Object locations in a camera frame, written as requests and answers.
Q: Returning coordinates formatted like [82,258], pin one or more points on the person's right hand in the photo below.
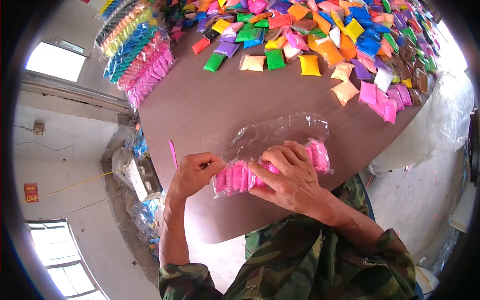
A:
[294,185]

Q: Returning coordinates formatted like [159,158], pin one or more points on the person's left hand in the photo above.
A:
[189,178]

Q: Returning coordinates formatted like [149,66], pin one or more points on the person's right thumb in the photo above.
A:
[260,191]

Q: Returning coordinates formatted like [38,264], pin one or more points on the person's right middle finger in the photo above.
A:
[279,153]

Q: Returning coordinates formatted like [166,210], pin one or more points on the person's left thumb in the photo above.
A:
[214,172]

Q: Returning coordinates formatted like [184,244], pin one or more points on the person's right index finger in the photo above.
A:
[264,172]

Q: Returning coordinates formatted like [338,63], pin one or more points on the person's left index finger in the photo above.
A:
[210,158]

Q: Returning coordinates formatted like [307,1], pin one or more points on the person's right ring finger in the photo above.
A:
[298,148]

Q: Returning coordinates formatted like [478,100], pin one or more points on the clear plastic bag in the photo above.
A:
[277,131]

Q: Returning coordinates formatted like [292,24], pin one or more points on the row of pink packets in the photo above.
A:
[234,179]

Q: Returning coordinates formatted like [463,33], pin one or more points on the thin pink stick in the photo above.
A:
[173,153]

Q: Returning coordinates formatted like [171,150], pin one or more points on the grey concrete block in plastic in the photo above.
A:
[142,180]

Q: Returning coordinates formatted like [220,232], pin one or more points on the person's body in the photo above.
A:
[296,262]

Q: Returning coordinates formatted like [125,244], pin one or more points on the pile of colourful powder packets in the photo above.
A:
[322,33]

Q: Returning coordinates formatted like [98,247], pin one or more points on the stack of filled packet bags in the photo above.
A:
[138,48]

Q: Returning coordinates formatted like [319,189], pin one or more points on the large clear plastic sheet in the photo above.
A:
[431,123]

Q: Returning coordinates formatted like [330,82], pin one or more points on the framed window with panes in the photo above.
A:
[62,258]

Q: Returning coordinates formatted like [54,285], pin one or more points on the red paper sign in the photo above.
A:
[31,192]

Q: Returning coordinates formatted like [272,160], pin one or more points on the bright window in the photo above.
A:
[55,61]

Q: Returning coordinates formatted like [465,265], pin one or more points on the wall socket box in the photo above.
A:
[38,128]

